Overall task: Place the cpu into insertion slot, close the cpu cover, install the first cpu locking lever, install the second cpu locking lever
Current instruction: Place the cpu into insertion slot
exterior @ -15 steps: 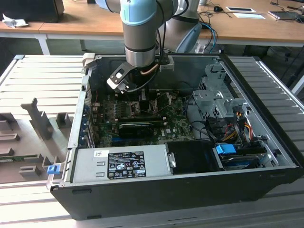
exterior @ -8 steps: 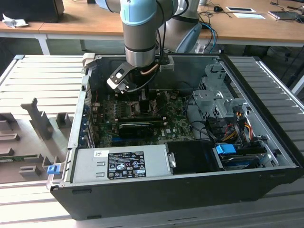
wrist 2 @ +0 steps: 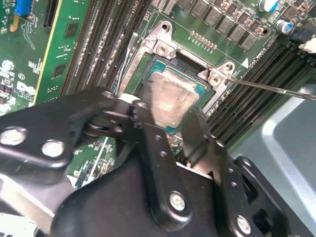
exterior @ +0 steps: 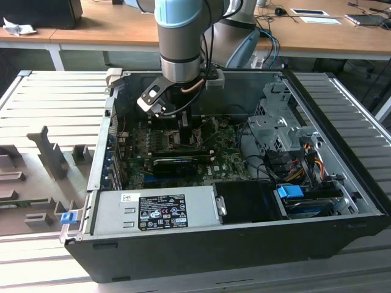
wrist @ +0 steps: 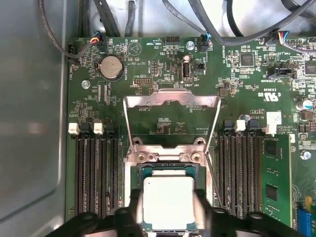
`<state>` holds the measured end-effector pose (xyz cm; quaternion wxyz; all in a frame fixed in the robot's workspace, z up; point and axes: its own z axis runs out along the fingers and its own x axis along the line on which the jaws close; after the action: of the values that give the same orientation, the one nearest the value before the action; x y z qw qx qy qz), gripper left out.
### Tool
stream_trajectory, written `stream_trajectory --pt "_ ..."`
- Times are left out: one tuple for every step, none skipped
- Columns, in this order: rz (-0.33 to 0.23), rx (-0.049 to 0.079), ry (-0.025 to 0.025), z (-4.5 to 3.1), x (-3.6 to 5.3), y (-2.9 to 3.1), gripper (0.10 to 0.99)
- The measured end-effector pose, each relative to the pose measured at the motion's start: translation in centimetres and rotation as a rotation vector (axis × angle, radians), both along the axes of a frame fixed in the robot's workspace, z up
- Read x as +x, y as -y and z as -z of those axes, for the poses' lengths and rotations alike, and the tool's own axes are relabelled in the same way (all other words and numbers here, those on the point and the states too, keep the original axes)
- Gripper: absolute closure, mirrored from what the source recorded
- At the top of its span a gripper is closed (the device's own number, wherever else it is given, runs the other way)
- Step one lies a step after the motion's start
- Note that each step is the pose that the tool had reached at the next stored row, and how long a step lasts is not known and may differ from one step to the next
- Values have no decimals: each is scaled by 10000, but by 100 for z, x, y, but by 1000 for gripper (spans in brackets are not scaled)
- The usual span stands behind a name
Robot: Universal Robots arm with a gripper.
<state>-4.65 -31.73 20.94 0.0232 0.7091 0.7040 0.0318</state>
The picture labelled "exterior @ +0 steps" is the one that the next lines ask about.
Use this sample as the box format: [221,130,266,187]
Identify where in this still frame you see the metal socket cover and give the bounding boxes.
[194,117,220,146]

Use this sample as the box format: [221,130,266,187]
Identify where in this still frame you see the CPU socket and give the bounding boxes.
[155,128,204,152]

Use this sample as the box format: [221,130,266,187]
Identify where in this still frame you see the blue expansion slot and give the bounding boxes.
[142,173,159,189]

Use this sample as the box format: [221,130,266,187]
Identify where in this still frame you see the black plastic bay cover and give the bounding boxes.
[212,179,290,226]

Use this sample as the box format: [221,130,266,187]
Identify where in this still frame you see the black graphics card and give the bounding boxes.
[152,156,199,178]

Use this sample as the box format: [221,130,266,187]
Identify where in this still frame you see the grey plastic case latch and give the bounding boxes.
[105,67,123,90]

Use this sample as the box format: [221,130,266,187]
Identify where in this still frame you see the green motherboard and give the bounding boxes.
[117,117,254,190]

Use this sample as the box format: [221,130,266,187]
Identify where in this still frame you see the metal drive cage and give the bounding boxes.
[246,81,324,159]

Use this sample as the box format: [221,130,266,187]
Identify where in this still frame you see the silver power supply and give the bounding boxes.
[91,185,221,236]

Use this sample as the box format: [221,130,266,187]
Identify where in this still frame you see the large wooden desk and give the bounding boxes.
[50,0,391,67]

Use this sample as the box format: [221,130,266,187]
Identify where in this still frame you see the hard disk in blue carrier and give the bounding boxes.
[274,184,345,220]

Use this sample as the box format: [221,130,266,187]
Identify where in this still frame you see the small wooden desk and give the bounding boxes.
[0,18,81,71]

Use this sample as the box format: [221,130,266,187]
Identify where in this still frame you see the grey parts rack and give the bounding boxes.
[0,125,96,236]

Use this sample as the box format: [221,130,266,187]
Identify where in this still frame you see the black PC case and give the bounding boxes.
[62,68,391,284]

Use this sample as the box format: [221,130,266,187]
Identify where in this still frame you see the black box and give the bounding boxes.
[0,0,83,30]

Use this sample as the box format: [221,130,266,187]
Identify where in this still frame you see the blue plastic case latch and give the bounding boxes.
[60,212,77,226]

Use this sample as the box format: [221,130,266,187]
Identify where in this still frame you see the crumpled white paper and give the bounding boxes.
[2,16,37,37]

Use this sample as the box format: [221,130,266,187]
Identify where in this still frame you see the green RAM stick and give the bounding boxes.
[0,198,49,209]

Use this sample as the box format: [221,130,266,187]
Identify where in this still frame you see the brown cable sleeve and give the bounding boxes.
[180,78,205,94]

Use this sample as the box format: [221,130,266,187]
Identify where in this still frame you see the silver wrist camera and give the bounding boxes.
[136,78,168,119]

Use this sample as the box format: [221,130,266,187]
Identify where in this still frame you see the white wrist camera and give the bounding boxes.
[205,71,225,90]

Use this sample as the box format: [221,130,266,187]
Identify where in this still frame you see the thin black loop cable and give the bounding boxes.
[225,104,255,123]

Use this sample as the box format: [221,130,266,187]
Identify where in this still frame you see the thick dark cable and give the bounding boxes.
[238,121,276,183]

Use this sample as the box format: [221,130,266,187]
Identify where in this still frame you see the blue cable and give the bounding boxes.
[258,27,280,67]

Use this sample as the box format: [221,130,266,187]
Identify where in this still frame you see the yellow orange power wires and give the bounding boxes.
[285,158,324,184]

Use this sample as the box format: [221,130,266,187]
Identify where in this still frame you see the silver desk cable plate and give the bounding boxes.
[290,8,330,16]

